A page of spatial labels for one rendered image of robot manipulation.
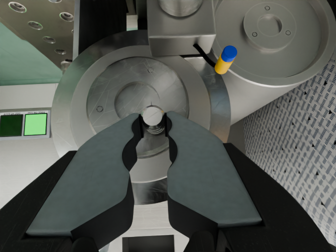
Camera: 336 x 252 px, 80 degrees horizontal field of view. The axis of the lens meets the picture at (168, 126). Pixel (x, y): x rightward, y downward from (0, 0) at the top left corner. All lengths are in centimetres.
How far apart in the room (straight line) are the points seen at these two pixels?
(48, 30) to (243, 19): 38
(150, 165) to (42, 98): 336
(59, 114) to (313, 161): 25
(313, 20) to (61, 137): 25
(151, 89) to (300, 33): 15
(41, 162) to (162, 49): 47
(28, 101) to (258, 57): 348
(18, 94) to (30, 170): 315
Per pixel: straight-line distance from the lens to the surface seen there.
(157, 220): 51
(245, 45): 21
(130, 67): 16
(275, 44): 22
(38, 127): 59
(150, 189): 16
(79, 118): 18
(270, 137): 34
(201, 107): 17
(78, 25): 23
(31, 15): 47
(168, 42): 16
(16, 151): 62
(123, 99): 15
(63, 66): 59
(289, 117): 30
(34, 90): 359
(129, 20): 64
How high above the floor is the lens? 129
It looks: 10 degrees down
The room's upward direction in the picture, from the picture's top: 177 degrees clockwise
